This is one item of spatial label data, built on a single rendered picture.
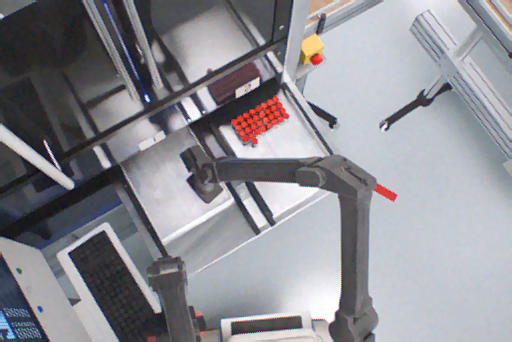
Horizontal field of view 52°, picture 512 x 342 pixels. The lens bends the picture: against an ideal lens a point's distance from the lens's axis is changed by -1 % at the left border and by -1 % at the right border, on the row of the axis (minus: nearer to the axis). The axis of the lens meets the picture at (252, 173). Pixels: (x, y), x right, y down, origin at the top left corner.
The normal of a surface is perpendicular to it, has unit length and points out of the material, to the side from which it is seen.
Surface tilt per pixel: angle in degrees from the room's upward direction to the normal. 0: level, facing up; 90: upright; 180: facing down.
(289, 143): 0
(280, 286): 0
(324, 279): 0
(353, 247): 55
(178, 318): 41
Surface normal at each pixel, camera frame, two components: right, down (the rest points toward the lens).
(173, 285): 0.00, -0.83
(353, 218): -0.65, 0.36
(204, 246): 0.01, -0.27
